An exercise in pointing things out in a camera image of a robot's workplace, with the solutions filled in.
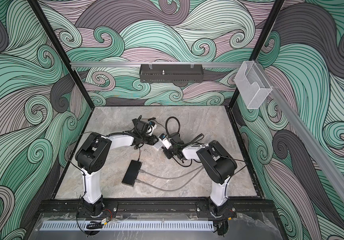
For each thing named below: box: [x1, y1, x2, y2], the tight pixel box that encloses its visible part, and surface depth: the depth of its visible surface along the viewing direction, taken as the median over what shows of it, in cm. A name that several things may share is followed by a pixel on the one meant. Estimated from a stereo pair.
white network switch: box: [153, 140, 164, 150], surface depth 97 cm
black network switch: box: [121, 159, 142, 187], surface depth 87 cm
